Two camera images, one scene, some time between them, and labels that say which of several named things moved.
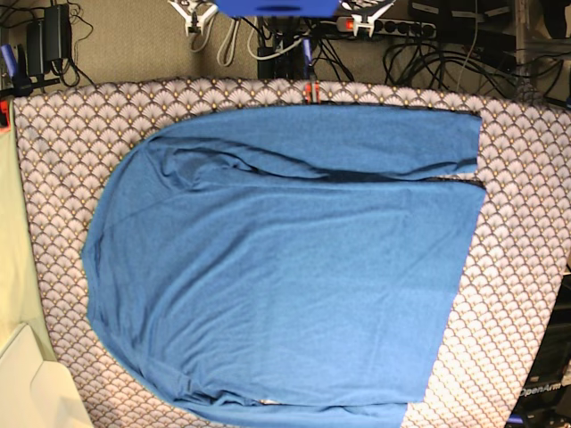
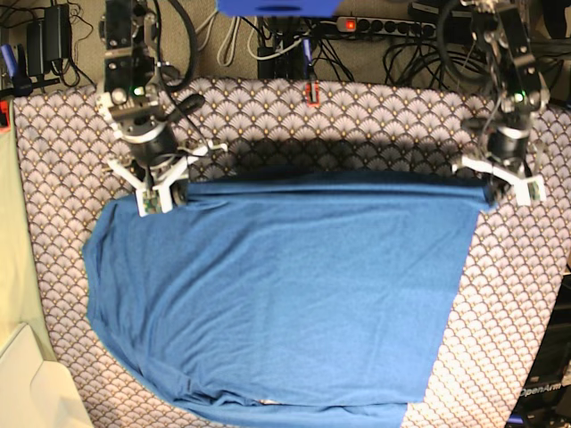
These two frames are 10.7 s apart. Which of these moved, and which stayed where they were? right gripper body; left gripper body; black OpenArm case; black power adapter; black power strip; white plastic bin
Moved: left gripper body; right gripper body
Stayed: white plastic bin; black power strip; black power adapter; black OpenArm case
